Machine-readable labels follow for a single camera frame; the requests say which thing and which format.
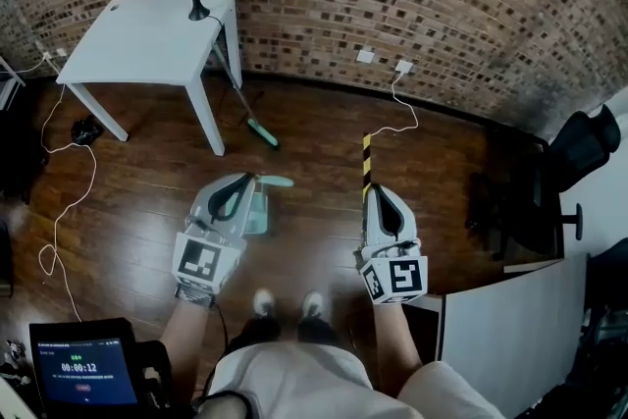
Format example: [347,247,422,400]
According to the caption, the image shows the black lamp cable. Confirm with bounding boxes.
[204,15,228,40]

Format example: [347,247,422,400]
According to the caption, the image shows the person's black trousers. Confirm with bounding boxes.
[228,314,340,352]

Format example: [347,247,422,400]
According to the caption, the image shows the black tablet screen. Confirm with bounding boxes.
[27,317,173,419]

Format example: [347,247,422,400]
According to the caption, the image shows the person's shoe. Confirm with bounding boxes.
[252,288,277,319]
[299,290,326,321]

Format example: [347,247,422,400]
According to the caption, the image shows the person's left forearm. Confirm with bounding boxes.
[158,296,218,406]

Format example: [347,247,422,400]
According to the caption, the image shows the mint green dustpan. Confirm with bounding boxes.
[241,175,295,236]

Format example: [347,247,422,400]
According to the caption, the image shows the white cabinet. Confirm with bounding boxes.
[406,253,593,419]

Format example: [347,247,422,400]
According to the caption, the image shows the white charger cable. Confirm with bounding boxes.
[367,68,420,139]

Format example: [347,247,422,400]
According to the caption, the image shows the person's right forearm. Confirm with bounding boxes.
[372,298,425,397]

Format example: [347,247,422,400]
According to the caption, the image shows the person's right shoe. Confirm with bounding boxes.
[299,290,326,321]

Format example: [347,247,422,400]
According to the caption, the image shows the long white cable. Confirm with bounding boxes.
[37,52,98,323]

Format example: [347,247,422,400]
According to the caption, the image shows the wooden floor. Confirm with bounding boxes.
[0,72,565,408]

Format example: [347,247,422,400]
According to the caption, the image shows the person's white shirt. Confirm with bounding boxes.
[203,340,504,419]

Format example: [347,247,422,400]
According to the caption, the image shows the white square table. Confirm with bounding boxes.
[55,0,244,158]

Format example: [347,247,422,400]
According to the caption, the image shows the black plastic bag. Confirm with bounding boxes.
[71,114,106,146]

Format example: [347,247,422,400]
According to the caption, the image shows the mint green broom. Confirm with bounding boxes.
[212,41,281,150]

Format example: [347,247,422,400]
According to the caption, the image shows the person's left shoe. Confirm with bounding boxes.
[252,288,277,319]

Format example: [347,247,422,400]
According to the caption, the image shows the black office chair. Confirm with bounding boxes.
[464,104,623,262]

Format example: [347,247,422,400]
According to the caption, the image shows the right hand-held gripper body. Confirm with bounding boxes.
[353,237,430,306]

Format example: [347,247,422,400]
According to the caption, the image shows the yellow black striped tape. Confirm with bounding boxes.
[360,131,374,215]

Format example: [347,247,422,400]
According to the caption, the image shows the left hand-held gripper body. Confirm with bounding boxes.
[171,213,248,309]

